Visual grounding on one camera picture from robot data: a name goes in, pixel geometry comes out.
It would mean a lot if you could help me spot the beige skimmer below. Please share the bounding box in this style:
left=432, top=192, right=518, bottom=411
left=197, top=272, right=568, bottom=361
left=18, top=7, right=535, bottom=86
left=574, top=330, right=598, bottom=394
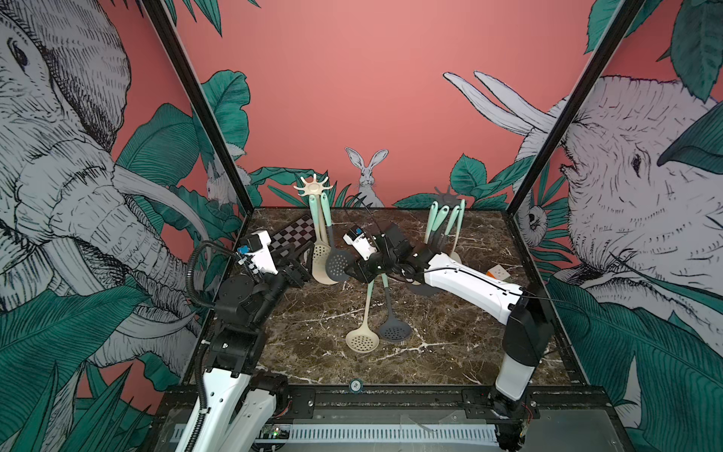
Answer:
left=309, top=194, right=336, bottom=286
left=424, top=201, right=439, bottom=244
left=346, top=282, right=380, bottom=354
left=449, top=199, right=466, bottom=263

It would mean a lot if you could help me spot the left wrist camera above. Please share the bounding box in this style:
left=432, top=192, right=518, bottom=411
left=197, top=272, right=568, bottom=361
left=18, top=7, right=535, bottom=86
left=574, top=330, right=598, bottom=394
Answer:
left=236, top=230, right=278, bottom=275

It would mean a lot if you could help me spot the white vent strip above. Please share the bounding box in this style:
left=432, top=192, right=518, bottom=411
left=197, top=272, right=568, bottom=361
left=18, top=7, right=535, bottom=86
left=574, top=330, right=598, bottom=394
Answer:
left=168, top=423, right=499, bottom=444

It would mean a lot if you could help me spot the black white checkerboard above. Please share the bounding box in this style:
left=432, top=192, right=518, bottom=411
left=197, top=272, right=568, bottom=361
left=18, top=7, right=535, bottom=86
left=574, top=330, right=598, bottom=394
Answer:
left=268, top=213, right=316, bottom=256

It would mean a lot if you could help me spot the black frame post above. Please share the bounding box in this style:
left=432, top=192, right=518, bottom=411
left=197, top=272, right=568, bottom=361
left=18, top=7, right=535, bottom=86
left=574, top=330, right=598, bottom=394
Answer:
left=142, top=0, right=254, bottom=215
left=506, top=0, right=645, bottom=217

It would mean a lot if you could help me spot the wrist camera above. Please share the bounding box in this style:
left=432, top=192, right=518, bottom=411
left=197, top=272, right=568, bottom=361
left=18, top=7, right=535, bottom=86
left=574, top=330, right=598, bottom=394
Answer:
left=236, top=230, right=278, bottom=275
left=343, top=225, right=378, bottom=261

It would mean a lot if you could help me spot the right black frame post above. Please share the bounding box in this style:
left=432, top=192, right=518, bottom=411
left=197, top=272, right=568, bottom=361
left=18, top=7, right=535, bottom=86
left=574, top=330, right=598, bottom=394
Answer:
left=506, top=0, right=645, bottom=217

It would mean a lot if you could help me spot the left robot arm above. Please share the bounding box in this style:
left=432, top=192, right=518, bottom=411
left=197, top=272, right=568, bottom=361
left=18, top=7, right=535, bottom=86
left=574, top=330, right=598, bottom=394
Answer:
left=177, top=237, right=311, bottom=451

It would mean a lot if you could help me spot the colourful puzzle cube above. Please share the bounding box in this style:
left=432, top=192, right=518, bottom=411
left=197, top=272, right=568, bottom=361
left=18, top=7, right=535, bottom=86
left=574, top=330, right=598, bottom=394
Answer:
left=486, top=265, right=510, bottom=281

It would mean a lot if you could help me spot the black front rail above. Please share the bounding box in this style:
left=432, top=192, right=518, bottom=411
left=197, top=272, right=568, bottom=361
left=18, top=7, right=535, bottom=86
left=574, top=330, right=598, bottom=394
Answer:
left=163, top=383, right=611, bottom=422

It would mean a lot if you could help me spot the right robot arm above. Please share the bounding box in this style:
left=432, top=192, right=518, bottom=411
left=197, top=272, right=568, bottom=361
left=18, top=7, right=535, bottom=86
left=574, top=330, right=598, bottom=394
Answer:
left=344, top=223, right=555, bottom=418

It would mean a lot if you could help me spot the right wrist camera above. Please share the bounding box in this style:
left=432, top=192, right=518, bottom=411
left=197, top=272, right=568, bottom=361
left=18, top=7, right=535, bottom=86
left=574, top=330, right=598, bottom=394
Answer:
left=343, top=225, right=378, bottom=261

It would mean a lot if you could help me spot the beige utensil rack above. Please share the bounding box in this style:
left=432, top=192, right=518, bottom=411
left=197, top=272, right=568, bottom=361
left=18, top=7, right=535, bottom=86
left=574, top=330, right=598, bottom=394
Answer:
left=294, top=175, right=329, bottom=245

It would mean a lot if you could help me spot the left black frame post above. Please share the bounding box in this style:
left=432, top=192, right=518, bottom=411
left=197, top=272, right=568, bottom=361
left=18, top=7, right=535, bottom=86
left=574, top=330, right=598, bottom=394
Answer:
left=142, top=0, right=254, bottom=215

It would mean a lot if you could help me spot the grey skimmer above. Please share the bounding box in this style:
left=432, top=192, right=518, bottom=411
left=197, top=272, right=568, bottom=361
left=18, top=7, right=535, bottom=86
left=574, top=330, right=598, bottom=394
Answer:
left=429, top=205, right=450, bottom=248
left=440, top=205, right=461, bottom=249
left=378, top=274, right=412, bottom=344
left=320, top=192, right=354, bottom=283

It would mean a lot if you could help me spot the small circuit board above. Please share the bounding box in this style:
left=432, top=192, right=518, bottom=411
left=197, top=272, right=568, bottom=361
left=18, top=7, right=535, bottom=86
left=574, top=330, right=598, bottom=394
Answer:
left=258, top=424, right=291, bottom=442

